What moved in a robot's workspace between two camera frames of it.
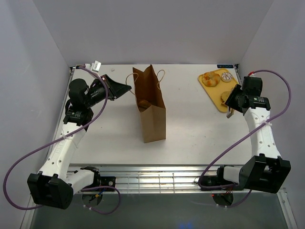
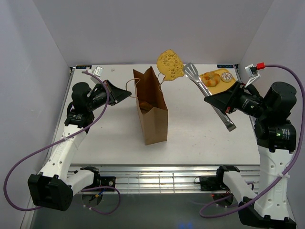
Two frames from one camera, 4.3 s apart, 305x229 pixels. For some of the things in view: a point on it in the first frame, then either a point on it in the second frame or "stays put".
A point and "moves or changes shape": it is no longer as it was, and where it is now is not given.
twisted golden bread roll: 210,78 stays put
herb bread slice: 224,95 moves or changes shape
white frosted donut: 226,77 stays put
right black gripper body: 233,99 stays put
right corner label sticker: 225,66 stays put
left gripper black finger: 116,89 -> 116,94
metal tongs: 230,113 moves or changes shape
